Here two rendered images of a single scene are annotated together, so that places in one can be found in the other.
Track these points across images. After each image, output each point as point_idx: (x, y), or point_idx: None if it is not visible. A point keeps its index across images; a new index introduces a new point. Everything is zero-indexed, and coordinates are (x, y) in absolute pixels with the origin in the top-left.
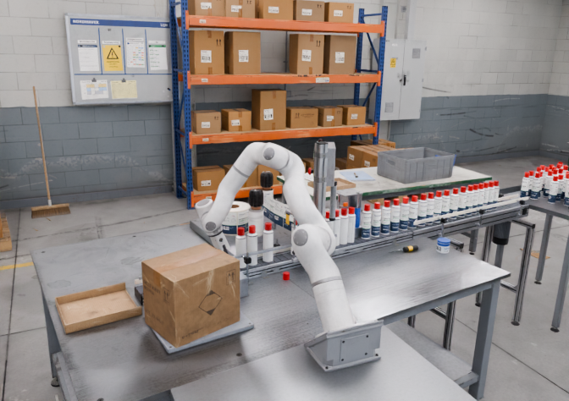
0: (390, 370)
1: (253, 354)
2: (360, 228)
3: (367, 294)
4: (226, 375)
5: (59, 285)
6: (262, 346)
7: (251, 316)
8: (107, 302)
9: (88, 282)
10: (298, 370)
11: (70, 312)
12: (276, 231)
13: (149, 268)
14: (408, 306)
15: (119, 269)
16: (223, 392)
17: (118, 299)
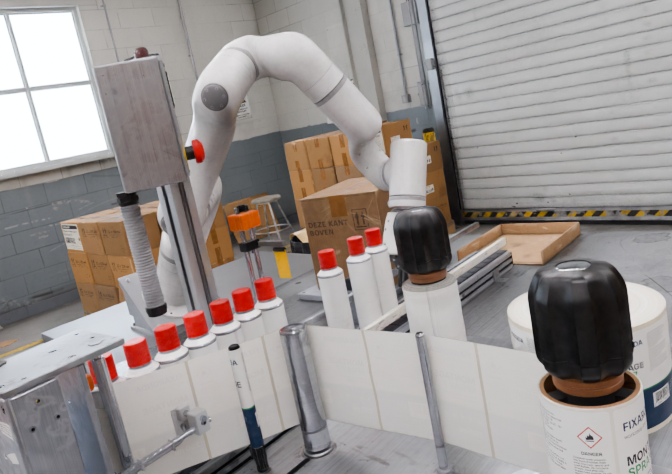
0: (123, 324)
1: (282, 287)
2: None
3: None
4: (298, 273)
5: (646, 237)
6: (277, 293)
7: (312, 306)
8: (526, 252)
9: (622, 250)
10: (227, 295)
11: (542, 237)
12: (425, 458)
13: None
14: None
15: (634, 271)
16: (292, 267)
17: (521, 257)
